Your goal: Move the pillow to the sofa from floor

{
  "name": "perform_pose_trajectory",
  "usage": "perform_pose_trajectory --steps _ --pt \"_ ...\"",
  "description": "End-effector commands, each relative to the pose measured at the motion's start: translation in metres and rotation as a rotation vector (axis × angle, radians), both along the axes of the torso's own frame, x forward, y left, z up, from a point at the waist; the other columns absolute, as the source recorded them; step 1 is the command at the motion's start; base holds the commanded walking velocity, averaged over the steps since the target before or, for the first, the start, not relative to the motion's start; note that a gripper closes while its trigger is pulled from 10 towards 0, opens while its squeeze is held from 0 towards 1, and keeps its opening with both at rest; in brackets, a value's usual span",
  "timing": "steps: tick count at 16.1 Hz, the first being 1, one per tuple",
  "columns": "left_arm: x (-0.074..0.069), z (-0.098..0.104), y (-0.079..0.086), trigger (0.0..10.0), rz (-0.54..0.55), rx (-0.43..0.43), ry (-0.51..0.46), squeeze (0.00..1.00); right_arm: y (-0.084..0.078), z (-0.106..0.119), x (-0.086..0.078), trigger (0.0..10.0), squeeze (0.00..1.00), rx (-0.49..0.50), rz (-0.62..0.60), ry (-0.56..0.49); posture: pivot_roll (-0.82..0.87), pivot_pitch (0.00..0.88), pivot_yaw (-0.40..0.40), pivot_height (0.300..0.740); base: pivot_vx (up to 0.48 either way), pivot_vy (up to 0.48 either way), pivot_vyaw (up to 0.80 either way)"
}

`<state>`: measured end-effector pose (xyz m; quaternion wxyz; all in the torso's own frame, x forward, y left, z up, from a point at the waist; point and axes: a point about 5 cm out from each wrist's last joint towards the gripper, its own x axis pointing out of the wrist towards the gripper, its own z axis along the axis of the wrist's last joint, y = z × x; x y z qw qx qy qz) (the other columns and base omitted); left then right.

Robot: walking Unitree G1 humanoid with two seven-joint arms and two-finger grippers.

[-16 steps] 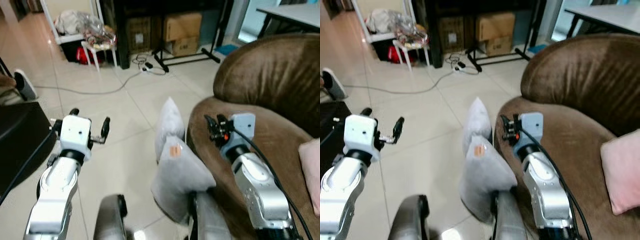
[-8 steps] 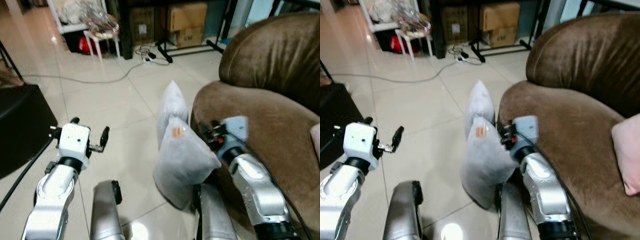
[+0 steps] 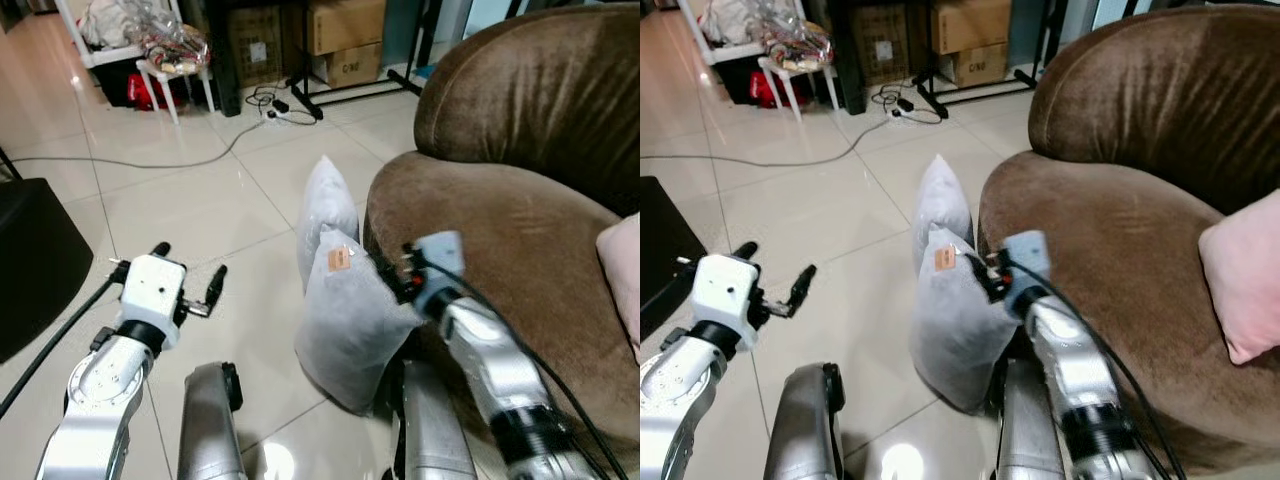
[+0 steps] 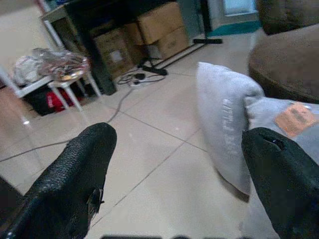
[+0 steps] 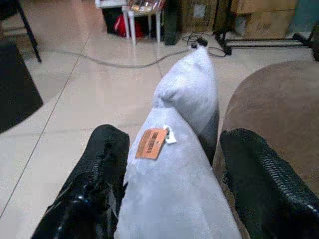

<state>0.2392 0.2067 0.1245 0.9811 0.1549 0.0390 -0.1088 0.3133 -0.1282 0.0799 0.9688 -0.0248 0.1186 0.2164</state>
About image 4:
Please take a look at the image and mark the grey floor cable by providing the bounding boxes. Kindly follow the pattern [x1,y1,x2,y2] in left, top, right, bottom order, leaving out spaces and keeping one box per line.
[0,73,166,162]

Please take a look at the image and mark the crumpled plastic bags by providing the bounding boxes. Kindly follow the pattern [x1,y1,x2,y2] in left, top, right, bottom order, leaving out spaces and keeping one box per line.
[12,47,90,85]

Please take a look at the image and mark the grey pillow with orange label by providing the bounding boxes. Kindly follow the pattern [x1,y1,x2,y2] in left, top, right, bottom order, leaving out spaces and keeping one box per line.
[195,61,319,239]

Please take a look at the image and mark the brown sofa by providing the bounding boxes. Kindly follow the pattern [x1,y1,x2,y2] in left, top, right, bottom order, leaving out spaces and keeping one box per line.
[248,0,319,104]

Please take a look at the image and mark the white small table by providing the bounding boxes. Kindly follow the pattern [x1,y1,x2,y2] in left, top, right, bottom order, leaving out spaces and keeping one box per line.
[0,63,103,112]

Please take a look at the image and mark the cardboard box with white label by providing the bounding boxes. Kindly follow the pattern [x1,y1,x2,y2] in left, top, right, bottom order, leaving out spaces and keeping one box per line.
[93,26,144,81]

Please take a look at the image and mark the black stand base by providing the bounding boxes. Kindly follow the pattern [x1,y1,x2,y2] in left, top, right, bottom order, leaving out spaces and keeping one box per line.
[193,37,223,45]

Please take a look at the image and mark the black desk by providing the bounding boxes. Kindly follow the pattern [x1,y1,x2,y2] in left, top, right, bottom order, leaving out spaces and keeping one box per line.
[41,0,212,96]

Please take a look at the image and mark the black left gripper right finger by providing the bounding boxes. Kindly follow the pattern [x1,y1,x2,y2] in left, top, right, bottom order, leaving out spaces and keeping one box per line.
[241,127,319,239]

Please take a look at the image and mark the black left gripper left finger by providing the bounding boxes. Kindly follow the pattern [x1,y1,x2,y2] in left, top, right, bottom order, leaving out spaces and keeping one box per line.
[0,122,118,239]

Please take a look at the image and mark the large cardboard box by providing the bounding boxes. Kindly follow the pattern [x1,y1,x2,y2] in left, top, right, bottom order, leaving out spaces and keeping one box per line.
[124,1,185,46]

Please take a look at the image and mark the red and black bag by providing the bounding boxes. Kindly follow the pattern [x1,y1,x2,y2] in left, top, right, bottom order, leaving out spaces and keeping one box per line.
[23,84,87,117]

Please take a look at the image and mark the teal door mat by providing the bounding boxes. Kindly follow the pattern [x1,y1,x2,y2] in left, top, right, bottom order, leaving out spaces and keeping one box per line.
[206,20,262,37]

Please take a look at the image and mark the low cardboard box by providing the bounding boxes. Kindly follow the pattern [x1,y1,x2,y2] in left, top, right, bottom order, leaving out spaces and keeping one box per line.
[149,26,190,60]

